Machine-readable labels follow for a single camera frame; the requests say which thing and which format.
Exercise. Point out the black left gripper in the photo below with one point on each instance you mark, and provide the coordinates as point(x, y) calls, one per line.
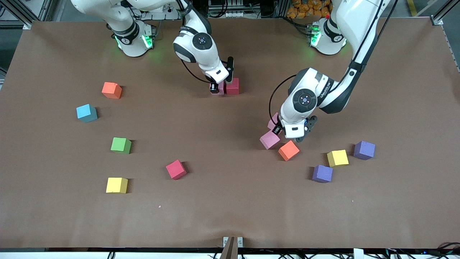
point(277, 128)

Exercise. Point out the red foam block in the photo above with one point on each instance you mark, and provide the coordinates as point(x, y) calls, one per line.
point(175, 169)
point(233, 88)

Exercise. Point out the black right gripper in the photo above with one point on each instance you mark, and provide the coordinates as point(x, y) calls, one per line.
point(214, 86)

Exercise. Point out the yellow foam block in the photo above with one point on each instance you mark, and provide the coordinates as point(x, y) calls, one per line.
point(337, 158)
point(116, 185)

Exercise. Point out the black equipment rack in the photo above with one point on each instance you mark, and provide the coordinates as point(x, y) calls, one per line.
point(266, 7)

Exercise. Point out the purple foam block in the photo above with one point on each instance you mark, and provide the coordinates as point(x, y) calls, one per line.
point(322, 174)
point(364, 150)

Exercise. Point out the bag of orange objects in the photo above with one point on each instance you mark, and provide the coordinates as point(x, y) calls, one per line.
point(305, 9)

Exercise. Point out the pink foam block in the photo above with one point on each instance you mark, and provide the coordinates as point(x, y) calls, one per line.
point(268, 141)
point(272, 121)
point(220, 90)

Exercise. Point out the orange foam block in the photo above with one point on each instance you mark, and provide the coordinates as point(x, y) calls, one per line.
point(288, 151)
point(111, 90)

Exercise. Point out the green foam block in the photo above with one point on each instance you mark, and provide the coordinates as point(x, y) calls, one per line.
point(120, 145)

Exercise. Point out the white power strip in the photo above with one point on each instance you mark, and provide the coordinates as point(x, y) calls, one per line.
point(233, 14)

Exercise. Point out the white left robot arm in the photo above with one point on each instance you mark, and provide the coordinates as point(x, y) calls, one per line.
point(355, 21)

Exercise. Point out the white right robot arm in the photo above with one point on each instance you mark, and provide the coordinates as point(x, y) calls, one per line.
point(206, 59)

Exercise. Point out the brown table mat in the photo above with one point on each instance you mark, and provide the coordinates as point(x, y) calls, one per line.
point(230, 216)

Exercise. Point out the aluminium frame profile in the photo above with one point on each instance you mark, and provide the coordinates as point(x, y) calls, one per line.
point(18, 14)
point(436, 19)

